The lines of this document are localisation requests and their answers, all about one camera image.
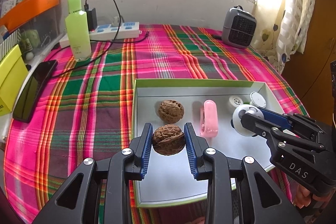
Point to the white knob green base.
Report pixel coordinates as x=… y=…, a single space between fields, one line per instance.
x=258 y=99

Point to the grey chevron patterned box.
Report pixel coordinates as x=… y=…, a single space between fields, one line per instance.
x=10 y=40

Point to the heart patterned curtain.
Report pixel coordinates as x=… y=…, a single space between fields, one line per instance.
x=296 y=3

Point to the white plug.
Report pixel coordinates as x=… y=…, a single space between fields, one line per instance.
x=115 y=21

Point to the brown wooden cabinet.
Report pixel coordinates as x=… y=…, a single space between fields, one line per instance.
x=315 y=69

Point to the clear storage box orange lid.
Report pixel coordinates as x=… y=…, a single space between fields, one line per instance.
x=31 y=1

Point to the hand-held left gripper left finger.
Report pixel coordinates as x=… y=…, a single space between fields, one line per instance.
x=147 y=150

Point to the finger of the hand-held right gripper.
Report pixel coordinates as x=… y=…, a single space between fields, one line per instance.
x=254 y=123
x=275 y=116

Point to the white round black-spotted gadget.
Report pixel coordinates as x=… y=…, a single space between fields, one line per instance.
x=240 y=121

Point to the light green plastic bottle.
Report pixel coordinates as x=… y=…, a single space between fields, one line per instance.
x=78 y=35

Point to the pink clip grey insert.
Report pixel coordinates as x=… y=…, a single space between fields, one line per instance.
x=210 y=119

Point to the brown walnut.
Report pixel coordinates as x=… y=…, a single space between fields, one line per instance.
x=168 y=138
x=170 y=111

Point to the person's right hand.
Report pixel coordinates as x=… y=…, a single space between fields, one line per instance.
x=304 y=199

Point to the black smartphone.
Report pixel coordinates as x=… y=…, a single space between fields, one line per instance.
x=29 y=92

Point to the grey small fan heater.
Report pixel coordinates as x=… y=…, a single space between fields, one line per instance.
x=239 y=27

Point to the pink green plaid tablecloth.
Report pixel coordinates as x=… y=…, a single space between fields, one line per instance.
x=183 y=61

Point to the green white cardboard box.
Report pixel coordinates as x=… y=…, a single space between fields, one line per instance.
x=170 y=190

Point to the white round printed cap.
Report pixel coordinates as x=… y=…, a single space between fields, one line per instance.
x=235 y=103

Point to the yellow green cardboard box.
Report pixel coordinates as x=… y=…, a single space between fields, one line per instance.
x=10 y=77

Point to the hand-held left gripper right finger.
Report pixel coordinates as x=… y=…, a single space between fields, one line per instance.
x=190 y=150

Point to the black charger plug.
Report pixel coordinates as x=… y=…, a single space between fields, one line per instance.
x=92 y=19

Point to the white blue power strip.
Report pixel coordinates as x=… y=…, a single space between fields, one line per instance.
x=126 y=29

